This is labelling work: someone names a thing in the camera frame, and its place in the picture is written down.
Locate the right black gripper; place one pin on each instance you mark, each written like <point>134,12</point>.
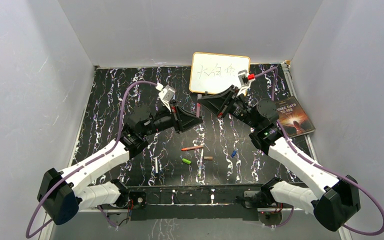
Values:
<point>217,103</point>

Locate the aluminium frame rail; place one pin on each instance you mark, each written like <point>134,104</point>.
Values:
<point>91,225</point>

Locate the green white pen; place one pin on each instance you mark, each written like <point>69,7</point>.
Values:
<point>200,164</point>

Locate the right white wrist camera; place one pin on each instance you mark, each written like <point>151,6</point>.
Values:
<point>245,80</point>

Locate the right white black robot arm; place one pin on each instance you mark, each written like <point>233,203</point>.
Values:
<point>330,199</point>

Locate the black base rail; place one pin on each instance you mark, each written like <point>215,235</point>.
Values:
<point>231,201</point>

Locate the white board yellow frame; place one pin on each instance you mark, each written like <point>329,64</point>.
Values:
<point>215,72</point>

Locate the orange marker pen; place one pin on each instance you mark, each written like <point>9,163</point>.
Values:
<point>191,148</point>

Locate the dark paperback book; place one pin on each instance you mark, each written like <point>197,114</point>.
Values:
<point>293,118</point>

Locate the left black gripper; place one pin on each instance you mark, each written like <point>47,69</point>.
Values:
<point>187,119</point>

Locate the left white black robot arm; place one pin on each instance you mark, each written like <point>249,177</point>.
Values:
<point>64,193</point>

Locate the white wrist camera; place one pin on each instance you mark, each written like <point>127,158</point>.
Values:
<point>245,80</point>
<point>166,94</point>

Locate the pink marker pen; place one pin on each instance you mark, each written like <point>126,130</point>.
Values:
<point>197,111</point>

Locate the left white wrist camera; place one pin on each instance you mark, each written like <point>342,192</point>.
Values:
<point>166,94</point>

